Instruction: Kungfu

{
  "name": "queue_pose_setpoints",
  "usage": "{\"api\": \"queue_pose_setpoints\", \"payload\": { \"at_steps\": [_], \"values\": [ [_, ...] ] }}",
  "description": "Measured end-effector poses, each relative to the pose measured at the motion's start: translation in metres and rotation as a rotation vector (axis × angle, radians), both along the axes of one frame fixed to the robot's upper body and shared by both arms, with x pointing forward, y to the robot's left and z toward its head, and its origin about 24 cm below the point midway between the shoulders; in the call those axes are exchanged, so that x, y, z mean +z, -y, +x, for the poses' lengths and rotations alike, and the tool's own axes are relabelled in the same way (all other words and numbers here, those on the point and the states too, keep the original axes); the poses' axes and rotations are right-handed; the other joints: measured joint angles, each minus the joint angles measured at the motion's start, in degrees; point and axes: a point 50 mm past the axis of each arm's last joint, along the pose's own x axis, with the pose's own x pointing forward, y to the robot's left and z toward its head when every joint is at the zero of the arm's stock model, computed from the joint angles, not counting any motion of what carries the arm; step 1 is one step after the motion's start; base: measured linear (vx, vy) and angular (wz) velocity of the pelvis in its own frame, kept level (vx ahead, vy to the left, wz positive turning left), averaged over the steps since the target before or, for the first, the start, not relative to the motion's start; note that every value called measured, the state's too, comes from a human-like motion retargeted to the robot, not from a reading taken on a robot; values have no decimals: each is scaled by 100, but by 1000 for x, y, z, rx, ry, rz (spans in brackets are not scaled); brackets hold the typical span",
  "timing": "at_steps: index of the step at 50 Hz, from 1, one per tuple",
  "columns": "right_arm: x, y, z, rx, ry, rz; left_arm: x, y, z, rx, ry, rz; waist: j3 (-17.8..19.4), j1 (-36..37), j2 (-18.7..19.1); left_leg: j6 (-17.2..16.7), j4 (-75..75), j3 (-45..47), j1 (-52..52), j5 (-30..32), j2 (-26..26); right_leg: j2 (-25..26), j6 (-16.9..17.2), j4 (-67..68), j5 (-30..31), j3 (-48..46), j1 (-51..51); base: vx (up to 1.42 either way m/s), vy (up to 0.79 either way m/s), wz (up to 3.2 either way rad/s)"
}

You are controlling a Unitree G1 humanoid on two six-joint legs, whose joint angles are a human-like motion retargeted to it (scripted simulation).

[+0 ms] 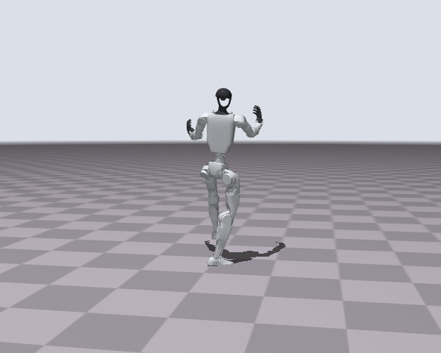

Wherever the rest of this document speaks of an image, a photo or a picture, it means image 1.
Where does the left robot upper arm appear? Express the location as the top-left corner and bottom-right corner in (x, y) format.
(194, 113), (209, 139)

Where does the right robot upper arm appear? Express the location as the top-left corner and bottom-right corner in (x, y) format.
(234, 115), (256, 138)

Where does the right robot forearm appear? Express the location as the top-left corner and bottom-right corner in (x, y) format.
(252, 121), (263, 135)

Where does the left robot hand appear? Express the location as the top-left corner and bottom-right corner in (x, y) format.
(187, 119), (194, 134)

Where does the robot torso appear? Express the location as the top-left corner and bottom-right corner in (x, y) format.
(207, 110), (236, 179)

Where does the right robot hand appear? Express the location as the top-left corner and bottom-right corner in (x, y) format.
(253, 105), (262, 124)

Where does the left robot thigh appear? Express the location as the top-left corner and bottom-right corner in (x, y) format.
(200, 163), (219, 206)

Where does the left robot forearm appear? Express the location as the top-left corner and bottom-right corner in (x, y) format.
(189, 130), (198, 140)

